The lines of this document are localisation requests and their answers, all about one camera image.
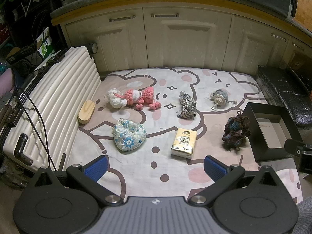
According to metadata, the green and white carton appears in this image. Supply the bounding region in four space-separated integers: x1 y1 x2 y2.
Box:
36 27 55 59

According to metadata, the black box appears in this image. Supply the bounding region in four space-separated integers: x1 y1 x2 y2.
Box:
241 102 304 162

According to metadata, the yellow tissue pack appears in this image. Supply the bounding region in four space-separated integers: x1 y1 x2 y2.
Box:
170 127 199 160

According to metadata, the white ribbed suitcase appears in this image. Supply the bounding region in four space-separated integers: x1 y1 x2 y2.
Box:
0 46 102 174

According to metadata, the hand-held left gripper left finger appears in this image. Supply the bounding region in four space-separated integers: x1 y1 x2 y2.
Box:
32 155 123 206

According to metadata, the braided rope knot with pearls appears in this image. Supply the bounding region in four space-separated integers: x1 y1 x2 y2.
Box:
176 90 199 119

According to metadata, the white crochet toy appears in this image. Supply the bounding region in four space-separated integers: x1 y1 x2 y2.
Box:
105 88 122 101

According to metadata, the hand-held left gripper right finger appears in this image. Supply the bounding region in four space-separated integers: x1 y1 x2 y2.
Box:
188 155 280 206

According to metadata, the black cable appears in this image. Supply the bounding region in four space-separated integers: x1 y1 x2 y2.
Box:
12 88 58 172

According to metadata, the grey crochet mouse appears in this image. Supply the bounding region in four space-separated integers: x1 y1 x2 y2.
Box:
209 89 238 112

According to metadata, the printed bear blanket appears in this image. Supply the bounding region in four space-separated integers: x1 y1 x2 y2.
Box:
55 66 304 205

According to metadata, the dark crochet flower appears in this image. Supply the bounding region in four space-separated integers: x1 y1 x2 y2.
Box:
222 111 252 153

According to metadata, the white device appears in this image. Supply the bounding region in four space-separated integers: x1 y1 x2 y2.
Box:
289 0 299 18

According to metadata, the black foam wrapped package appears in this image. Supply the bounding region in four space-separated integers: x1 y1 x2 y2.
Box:
257 65 312 128

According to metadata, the pink crochet doll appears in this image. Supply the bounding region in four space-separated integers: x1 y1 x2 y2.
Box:
110 86 163 111

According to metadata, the flat black carton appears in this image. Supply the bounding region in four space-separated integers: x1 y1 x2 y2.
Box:
5 44 37 65

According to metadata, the oval wooden box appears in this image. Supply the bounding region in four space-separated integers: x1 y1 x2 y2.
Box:
78 100 97 125

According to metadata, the pink cloth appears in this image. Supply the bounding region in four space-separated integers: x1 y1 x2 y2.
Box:
0 68 15 98

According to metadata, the person's grey clothing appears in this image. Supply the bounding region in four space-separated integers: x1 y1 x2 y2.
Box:
292 195 312 234

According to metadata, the floral fabric pouch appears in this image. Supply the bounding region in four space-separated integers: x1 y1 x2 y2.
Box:
112 118 147 152

